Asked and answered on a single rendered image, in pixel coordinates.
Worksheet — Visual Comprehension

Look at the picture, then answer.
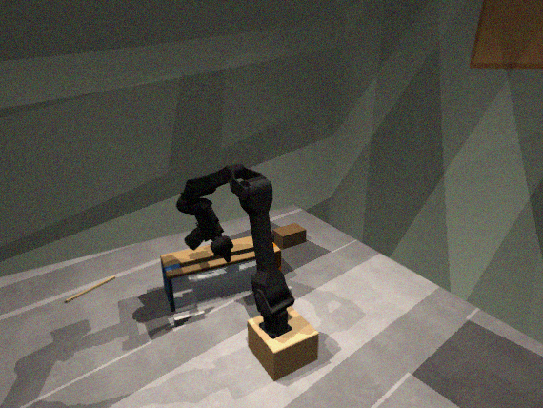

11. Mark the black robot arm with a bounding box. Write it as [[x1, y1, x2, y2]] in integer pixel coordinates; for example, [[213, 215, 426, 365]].
[[176, 163, 295, 339]]

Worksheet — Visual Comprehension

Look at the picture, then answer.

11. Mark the tan wooden stick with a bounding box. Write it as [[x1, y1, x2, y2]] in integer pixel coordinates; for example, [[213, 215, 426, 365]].
[[65, 276, 115, 302]]

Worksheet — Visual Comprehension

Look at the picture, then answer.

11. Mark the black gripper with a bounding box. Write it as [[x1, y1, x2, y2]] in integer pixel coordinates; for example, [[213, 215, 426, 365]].
[[197, 213, 233, 263]]

